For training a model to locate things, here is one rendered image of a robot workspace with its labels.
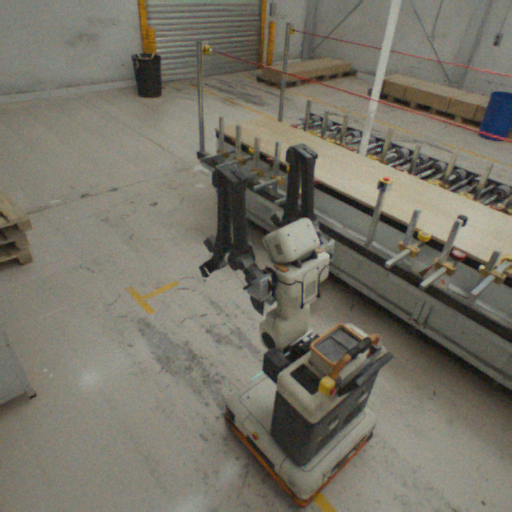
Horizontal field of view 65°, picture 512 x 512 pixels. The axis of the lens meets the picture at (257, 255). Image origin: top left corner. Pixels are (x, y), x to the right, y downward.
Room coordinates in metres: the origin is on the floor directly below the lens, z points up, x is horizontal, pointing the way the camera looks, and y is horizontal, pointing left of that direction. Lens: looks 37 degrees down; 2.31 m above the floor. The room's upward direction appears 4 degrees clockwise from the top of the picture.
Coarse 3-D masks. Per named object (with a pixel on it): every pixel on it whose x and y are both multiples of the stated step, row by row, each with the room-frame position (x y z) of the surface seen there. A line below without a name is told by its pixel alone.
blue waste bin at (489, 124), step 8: (496, 96) 7.38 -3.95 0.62; (504, 96) 7.38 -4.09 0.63; (488, 104) 7.17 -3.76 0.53; (496, 104) 7.00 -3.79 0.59; (504, 104) 6.91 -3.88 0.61; (488, 112) 7.09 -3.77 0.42; (496, 112) 6.97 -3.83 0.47; (504, 112) 6.90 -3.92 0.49; (488, 120) 7.04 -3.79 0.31; (496, 120) 6.94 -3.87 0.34; (504, 120) 6.89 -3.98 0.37; (480, 128) 7.16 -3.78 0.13; (488, 128) 6.99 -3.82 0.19; (496, 128) 6.92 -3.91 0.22; (504, 128) 6.90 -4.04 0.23; (480, 136) 7.08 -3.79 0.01; (488, 136) 6.96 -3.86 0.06; (504, 136) 6.93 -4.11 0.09
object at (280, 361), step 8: (304, 336) 1.39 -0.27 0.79; (288, 344) 1.40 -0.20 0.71; (296, 344) 1.34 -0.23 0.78; (272, 352) 1.30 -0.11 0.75; (288, 352) 1.32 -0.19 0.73; (296, 352) 1.32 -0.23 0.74; (264, 360) 1.28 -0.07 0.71; (272, 360) 1.25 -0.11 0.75; (280, 360) 1.25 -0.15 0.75; (288, 360) 1.32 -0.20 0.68; (264, 368) 1.28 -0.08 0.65; (272, 368) 1.24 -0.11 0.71; (280, 368) 1.21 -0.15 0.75; (272, 376) 1.23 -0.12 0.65
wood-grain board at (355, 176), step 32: (224, 128) 4.03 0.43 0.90; (256, 128) 4.09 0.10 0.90; (288, 128) 4.16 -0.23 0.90; (320, 160) 3.38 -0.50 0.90; (352, 160) 3.43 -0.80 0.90; (352, 192) 2.80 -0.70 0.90; (416, 192) 2.88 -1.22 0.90; (448, 192) 2.92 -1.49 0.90; (448, 224) 2.42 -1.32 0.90; (480, 224) 2.45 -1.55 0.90; (480, 256) 2.05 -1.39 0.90
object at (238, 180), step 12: (216, 168) 1.48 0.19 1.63; (228, 168) 1.49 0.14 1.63; (228, 180) 1.43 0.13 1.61; (240, 180) 1.44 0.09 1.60; (240, 192) 1.42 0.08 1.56; (240, 204) 1.41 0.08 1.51; (240, 216) 1.41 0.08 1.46; (240, 228) 1.40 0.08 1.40; (240, 240) 1.39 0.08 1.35; (240, 252) 1.38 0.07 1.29; (252, 252) 1.42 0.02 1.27; (228, 264) 1.39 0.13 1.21; (240, 264) 1.36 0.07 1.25
